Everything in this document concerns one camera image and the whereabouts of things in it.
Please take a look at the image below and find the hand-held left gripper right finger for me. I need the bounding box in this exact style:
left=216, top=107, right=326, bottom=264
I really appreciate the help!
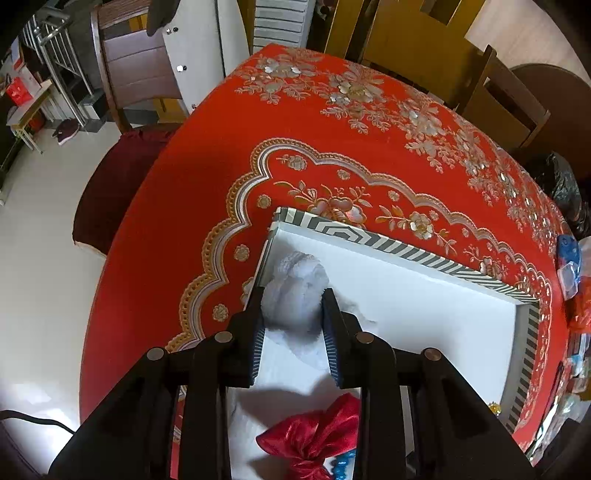
left=321, top=288, right=536, bottom=480

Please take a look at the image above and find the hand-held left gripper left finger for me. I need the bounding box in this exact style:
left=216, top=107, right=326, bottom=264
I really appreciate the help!
left=48, top=286, right=267, bottom=480

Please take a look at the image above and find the white fluffy scrunchie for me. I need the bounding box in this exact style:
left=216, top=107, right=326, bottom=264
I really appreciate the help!
left=261, top=251, right=331, bottom=337

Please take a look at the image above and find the striped white box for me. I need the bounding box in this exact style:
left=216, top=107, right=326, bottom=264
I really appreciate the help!
left=233, top=206, right=541, bottom=480

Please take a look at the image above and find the red satin bow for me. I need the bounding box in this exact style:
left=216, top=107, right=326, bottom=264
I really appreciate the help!
left=256, top=393, right=362, bottom=480

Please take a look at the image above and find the red floral tablecloth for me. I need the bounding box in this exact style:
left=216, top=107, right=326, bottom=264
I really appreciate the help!
left=79, top=44, right=570, bottom=480

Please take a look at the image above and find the dark red seat cushion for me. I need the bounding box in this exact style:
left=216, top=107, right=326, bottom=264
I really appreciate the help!
left=72, top=124, right=183, bottom=254

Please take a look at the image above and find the blue white packet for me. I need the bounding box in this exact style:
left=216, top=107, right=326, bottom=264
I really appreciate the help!
left=556, top=235, right=583, bottom=296

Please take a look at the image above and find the black plastic bag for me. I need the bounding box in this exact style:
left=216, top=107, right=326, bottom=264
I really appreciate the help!
left=526, top=152, right=580, bottom=227

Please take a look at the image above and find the dark red slipper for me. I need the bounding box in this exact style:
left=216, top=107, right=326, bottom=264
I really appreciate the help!
left=52, top=119, right=79, bottom=146

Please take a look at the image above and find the wooden chair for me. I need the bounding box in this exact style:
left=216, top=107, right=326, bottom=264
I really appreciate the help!
left=323, top=0, right=483, bottom=112
left=462, top=44, right=551, bottom=148

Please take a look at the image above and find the white coat with dark collar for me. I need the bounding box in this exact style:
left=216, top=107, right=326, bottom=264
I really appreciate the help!
left=148, top=0, right=245, bottom=112

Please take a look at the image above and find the white louvered panel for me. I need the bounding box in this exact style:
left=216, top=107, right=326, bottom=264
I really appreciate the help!
left=253, top=0, right=315, bottom=56

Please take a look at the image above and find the small white table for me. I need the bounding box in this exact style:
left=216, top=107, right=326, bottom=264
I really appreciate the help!
left=7, top=78, right=54, bottom=153

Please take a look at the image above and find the round brown table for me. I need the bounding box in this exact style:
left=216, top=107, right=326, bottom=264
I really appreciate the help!
left=510, top=62, right=591, bottom=155

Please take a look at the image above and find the red paper bag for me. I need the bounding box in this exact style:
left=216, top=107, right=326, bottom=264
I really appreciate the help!
left=4, top=76, right=35, bottom=107

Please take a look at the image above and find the metal stair railing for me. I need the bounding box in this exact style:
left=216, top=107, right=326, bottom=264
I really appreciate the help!
left=21, top=11, right=93, bottom=125

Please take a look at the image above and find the blue bead bracelet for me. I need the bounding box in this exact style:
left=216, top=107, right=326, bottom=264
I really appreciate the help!
left=325, top=450, right=357, bottom=480

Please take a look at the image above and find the black cable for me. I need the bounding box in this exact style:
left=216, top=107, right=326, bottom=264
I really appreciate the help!
left=0, top=408, right=77, bottom=435

